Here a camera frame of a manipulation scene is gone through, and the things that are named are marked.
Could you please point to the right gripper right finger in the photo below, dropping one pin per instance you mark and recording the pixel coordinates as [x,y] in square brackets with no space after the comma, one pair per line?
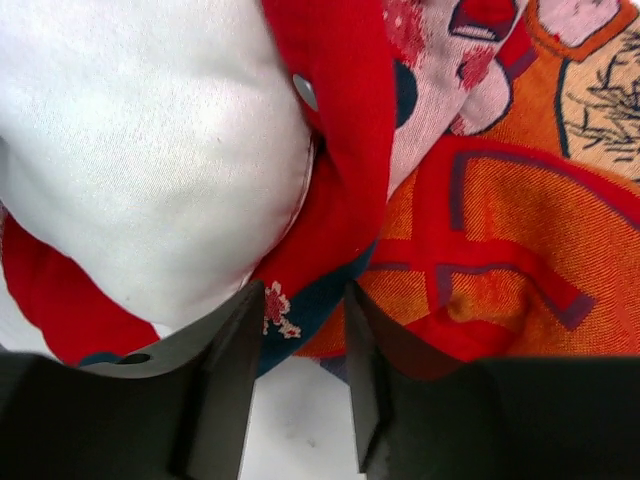
[421,414]

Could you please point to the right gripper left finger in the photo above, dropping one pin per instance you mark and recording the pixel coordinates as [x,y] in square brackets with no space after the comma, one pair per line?
[177,409]

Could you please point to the red pink patterned pillowcase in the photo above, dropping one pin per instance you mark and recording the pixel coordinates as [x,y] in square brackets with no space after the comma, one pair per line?
[475,170]

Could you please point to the white pillow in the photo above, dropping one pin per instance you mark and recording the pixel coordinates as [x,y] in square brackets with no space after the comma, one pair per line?
[158,144]

